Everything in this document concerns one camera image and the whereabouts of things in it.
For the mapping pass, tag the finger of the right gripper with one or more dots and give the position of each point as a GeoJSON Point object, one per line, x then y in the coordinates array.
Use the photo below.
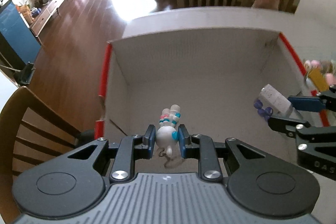
{"type": "Point", "coordinates": [286, 125]}
{"type": "Point", "coordinates": [304, 103]}

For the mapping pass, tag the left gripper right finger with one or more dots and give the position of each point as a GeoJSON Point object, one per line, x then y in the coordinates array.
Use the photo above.
{"type": "Point", "coordinates": [199, 146]}

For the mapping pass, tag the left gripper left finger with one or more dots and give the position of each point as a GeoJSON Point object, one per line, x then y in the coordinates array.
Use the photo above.
{"type": "Point", "coordinates": [137, 146]}

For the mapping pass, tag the white rabbit figurine keychain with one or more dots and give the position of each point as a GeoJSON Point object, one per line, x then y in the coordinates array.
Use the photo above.
{"type": "Point", "coordinates": [167, 136]}

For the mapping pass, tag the white box with purple bow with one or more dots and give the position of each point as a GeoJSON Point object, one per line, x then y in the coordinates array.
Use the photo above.
{"type": "Point", "coordinates": [271, 102]}

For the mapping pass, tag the yellow carton box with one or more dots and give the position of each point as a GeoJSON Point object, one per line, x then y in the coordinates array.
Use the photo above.
{"type": "Point", "coordinates": [318, 80]}

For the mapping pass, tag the pink heart shaped box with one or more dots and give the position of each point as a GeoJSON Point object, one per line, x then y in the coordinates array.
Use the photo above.
{"type": "Point", "coordinates": [330, 79]}

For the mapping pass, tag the pink pig figurine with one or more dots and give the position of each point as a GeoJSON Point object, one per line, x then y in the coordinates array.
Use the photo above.
{"type": "Point", "coordinates": [311, 64]}

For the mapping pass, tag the red and white cardboard box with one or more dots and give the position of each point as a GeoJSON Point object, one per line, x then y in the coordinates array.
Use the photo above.
{"type": "Point", "coordinates": [213, 74]}

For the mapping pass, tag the wooden chair near left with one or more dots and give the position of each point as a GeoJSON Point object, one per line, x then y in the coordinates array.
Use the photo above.
{"type": "Point", "coordinates": [31, 133]}

